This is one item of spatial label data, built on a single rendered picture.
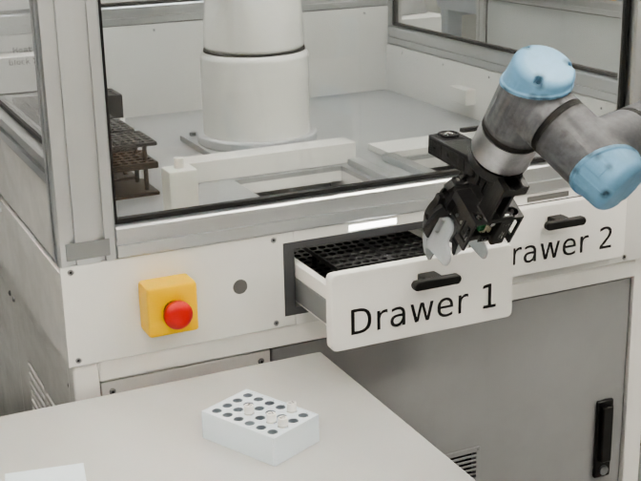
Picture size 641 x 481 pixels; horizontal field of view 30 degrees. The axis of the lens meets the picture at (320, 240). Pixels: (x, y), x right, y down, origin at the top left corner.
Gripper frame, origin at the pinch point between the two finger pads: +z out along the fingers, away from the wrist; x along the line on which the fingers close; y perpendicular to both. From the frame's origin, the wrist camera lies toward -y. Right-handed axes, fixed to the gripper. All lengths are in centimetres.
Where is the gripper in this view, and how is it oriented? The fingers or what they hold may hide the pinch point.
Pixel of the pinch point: (442, 245)
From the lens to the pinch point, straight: 161.0
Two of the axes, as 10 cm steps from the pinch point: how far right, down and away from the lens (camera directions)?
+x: 9.1, -1.5, 4.0
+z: -2.3, 6.2, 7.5
